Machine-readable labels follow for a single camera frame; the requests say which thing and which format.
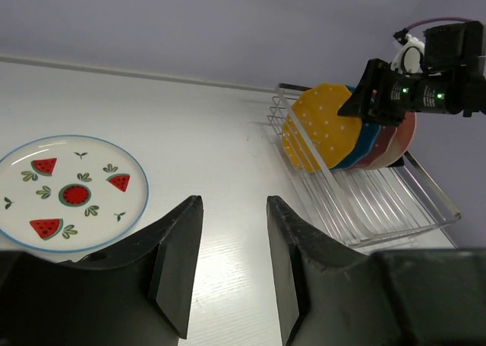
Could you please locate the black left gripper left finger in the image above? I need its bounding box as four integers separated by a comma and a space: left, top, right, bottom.
1, 196, 204, 345

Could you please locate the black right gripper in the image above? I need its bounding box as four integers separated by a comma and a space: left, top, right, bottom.
337, 20, 485, 126

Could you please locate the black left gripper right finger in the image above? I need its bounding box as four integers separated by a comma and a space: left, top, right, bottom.
267, 196, 485, 345

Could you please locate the yellow dotted plate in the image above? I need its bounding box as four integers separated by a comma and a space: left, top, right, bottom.
282, 83, 362, 172

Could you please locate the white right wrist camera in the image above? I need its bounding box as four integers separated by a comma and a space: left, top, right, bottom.
390, 28, 425, 74

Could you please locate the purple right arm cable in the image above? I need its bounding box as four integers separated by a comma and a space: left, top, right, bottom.
406, 16, 475, 32

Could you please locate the clear wire dish rack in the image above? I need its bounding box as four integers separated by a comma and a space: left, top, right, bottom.
267, 83, 461, 248

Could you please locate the white watermelon pattern plate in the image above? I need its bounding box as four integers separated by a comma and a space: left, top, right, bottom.
1, 135, 150, 253

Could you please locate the blue dotted plate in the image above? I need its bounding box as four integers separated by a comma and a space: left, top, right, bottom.
324, 84, 380, 170

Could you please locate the pink plate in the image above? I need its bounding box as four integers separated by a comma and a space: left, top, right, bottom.
368, 112, 417, 170

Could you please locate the maroon dotted plate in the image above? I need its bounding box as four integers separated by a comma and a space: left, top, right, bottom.
354, 126, 397, 170

